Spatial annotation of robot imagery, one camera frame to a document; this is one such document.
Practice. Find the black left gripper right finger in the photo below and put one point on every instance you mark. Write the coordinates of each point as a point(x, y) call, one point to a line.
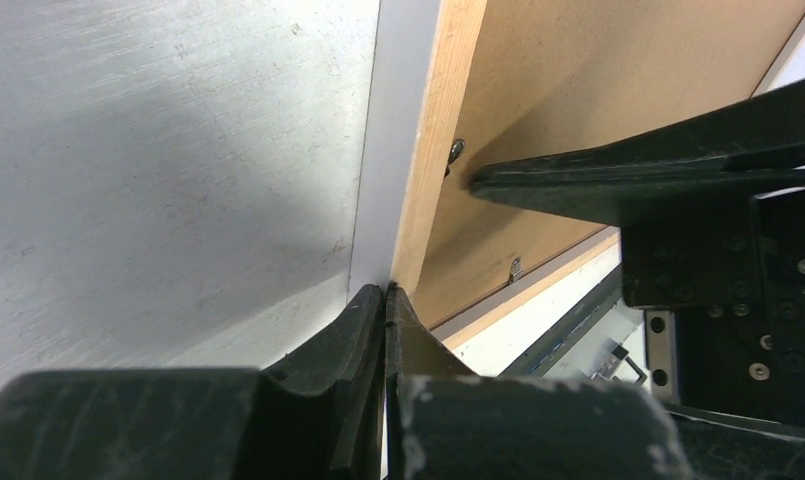
point(444, 421)

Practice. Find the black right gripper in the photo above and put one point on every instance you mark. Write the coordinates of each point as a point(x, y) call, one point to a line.
point(722, 289)

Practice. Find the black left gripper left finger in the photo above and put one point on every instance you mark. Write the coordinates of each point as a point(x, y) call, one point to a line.
point(314, 414)

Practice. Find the brown backing board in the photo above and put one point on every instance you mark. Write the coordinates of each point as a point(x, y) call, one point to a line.
point(555, 76)

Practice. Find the light wooden picture frame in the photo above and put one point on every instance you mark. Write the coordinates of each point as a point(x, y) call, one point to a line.
point(428, 56)

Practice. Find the small metal retaining clip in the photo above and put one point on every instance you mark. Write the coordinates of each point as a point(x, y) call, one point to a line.
point(456, 150)

